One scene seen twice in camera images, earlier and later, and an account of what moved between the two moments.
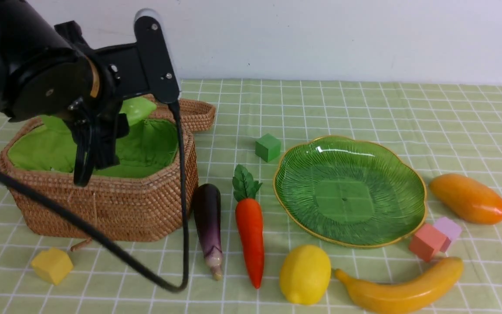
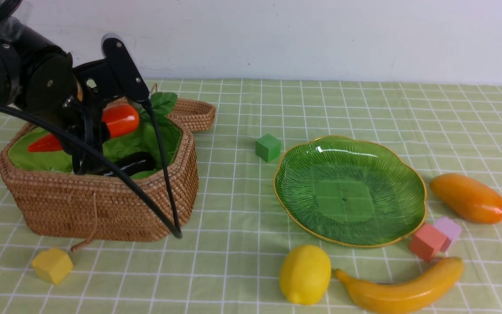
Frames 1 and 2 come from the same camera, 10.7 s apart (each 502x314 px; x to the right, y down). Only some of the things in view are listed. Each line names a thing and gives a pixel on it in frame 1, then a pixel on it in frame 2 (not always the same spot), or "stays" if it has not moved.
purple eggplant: x=208 y=203 → x=133 y=162
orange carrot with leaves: x=249 y=214 → x=119 y=120
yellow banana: x=405 y=295 stays
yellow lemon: x=305 y=274 stays
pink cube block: x=427 y=240 stays
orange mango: x=470 y=200 stays
